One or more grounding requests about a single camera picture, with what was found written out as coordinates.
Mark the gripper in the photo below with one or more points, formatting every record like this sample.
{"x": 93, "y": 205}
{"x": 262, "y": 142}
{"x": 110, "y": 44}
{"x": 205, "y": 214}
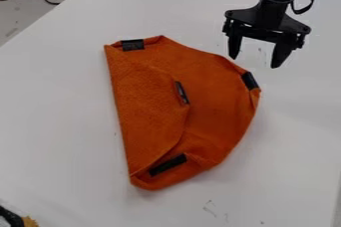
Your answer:
{"x": 266, "y": 18}

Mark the orange cloth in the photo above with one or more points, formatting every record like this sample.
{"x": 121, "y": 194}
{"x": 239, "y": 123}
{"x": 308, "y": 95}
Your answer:
{"x": 177, "y": 111}

